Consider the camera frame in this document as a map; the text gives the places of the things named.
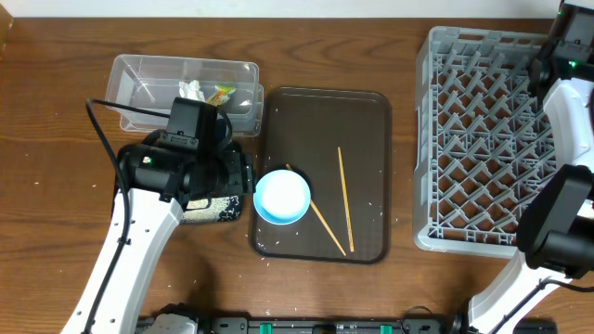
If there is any black plastic tray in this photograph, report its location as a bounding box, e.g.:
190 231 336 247
180 196 243 225

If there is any yellow green snack wrapper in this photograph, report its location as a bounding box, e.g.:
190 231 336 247
206 83 237 107

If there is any clear plastic container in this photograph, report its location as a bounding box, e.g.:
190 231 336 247
105 55 264 137

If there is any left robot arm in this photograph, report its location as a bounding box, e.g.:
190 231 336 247
63 97 255 333

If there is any grey dishwasher rack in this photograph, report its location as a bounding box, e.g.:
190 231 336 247
413 26 556 258

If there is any white tissue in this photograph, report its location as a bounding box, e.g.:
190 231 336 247
179 80 206 102

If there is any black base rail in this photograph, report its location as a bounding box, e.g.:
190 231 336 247
134 303 558 334

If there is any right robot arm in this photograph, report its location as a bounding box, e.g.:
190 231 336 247
451 1 593 333

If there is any wooden chopstick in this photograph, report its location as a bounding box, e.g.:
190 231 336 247
337 147 355 252
284 162 348 257

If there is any dark brown serving tray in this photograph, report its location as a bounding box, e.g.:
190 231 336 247
249 87 392 264

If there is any pile of white rice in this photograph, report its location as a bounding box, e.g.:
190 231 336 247
185 199 212 212

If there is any light blue bowl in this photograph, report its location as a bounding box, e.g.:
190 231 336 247
253 170 311 225

